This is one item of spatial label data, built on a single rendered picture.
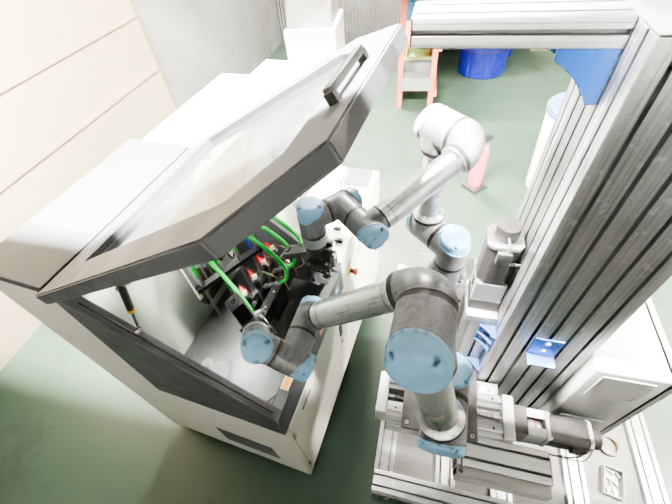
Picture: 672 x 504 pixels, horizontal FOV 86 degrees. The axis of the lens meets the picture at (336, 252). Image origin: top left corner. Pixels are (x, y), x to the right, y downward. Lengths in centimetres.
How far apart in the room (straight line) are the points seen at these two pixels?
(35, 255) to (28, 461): 183
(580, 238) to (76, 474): 266
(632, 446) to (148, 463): 249
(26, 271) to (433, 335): 111
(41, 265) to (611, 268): 143
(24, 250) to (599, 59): 145
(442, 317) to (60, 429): 262
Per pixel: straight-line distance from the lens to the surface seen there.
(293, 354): 93
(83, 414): 292
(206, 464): 243
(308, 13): 461
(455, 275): 144
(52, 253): 133
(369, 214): 96
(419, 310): 65
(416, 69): 524
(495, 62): 565
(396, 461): 205
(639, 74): 68
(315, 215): 97
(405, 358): 62
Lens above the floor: 222
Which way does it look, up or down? 48 degrees down
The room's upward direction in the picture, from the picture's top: 7 degrees counter-clockwise
